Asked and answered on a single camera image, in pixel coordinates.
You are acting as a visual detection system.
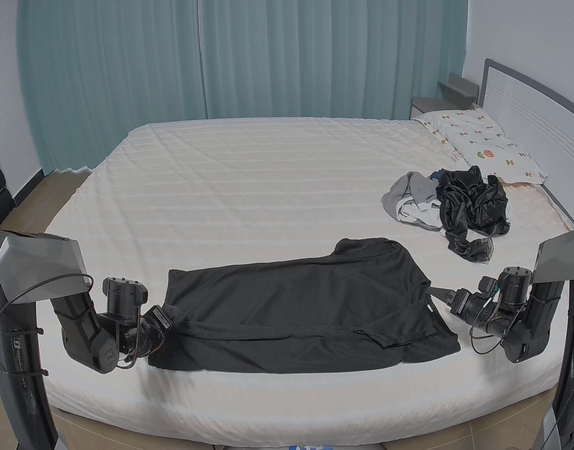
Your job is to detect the black cable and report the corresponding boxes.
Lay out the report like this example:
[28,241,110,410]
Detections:
[470,327,508,356]

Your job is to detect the black satin garment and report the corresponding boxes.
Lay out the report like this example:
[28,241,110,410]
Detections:
[434,166,510,265]

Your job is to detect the grey bedside table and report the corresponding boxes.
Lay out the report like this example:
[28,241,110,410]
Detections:
[411,73,479,120]

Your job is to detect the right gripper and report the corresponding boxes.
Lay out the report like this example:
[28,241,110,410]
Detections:
[448,289,494,327]

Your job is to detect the grey and white garment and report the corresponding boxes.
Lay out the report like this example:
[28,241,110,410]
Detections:
[382,172,444,231]

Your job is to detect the bed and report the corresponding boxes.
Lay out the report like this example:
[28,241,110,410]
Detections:
[34,58,574,445]

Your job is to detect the black T-shirt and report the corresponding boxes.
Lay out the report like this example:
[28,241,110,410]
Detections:
[148,237,461,375]

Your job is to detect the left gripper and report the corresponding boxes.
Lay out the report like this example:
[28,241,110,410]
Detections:
[139,304,175,346]

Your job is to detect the white printed pillow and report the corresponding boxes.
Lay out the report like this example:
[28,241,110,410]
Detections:
[413,110,548,185]

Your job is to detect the blue-green curtain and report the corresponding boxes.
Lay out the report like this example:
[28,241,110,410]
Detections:
[17,0,208,173]
[200,0,470,121]

